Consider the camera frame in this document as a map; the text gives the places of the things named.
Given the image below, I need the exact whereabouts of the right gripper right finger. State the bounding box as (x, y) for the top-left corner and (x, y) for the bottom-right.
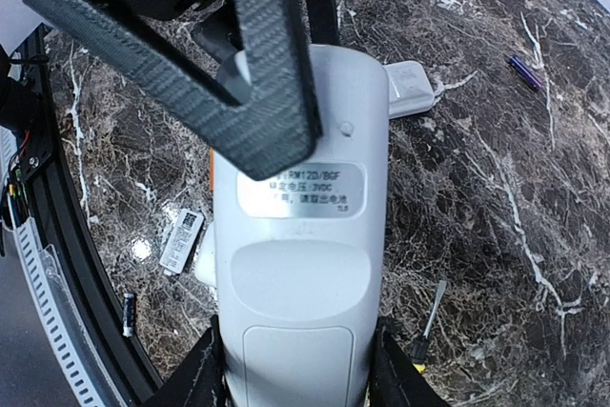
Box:
(369, 325), (450, 407)

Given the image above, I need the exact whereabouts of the purple AAA battery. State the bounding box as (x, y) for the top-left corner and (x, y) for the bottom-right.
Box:
(507, 55), (543, 92)

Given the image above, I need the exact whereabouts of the orange AAA battery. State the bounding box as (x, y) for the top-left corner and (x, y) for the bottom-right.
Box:
(209, 149), (214, 193)

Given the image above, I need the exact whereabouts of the white battery compartment cover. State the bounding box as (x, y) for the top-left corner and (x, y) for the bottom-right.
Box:
(159, 209), (205, 275)

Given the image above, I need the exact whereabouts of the white slotted cable duct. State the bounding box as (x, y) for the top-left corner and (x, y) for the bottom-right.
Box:
(1, 130), (123, 406)

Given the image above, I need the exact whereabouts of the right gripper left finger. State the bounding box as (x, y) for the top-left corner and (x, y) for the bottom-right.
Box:
(142, 318), (224, 407)

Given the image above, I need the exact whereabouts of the white remote control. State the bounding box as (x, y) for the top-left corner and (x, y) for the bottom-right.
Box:
(194, 222), (216, 288)
(213, 45), (389, 406)

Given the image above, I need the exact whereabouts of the small white battery cover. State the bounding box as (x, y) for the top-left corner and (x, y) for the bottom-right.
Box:
(384, 60), (435, 119)

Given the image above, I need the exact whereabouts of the yellow handled screwdriver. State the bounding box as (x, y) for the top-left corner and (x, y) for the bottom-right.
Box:
(410, 279), (448, 374)

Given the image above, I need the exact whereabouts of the black front table rail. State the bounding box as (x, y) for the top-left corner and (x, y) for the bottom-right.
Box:
(18, 27), (162, 406)

